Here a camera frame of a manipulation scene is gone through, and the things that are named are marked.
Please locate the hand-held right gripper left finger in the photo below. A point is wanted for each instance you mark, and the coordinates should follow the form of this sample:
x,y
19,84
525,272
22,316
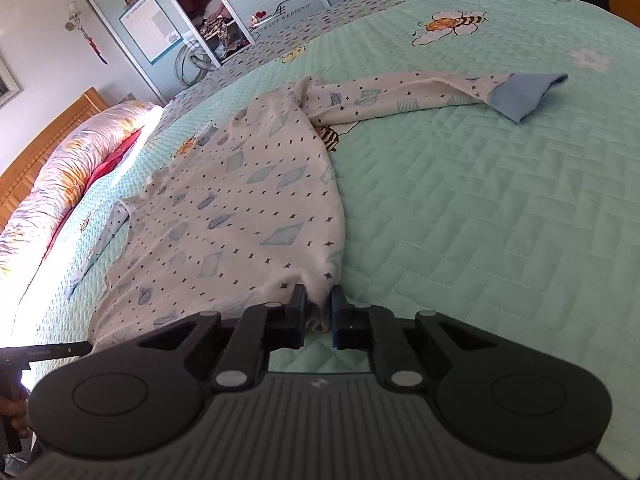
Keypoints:
x,y
300,330

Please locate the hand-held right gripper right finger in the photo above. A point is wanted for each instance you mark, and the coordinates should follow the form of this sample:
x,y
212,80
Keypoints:
x,y
336,330

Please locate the white star print shirt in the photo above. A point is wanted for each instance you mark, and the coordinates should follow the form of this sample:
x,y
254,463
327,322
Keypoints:
x,y
240,200

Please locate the patterned clothes pile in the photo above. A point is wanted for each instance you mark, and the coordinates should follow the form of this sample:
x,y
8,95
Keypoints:
x,y
220,30

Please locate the person's left hand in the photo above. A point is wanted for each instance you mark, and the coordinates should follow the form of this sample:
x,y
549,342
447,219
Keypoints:
x,y
17,412

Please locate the wooden headboard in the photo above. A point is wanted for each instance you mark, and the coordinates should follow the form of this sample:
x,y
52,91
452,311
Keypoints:
x,y
30,180

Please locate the mint quilted bee bedspread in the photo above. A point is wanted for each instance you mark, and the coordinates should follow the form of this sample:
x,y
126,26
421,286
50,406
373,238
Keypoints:
x,y
475,210

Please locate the floral duvet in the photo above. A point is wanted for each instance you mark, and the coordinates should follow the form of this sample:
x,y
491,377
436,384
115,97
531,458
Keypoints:
x,y
75,160

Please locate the red blanket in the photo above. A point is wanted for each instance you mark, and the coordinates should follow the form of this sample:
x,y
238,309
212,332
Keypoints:
x,y
110,160

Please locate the framed wedding photo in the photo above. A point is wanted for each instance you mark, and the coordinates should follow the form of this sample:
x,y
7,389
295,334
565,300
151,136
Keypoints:
x,y
7,85

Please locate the blue framed calendar poster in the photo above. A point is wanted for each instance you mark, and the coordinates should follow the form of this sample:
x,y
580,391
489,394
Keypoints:
x,y
150,25

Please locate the white and teal wardrobe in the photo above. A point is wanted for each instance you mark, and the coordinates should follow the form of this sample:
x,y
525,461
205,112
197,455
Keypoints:
x,y
110,5

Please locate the brass wall lamp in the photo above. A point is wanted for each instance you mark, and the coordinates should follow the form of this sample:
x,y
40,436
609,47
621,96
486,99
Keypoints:
x,y
74,12

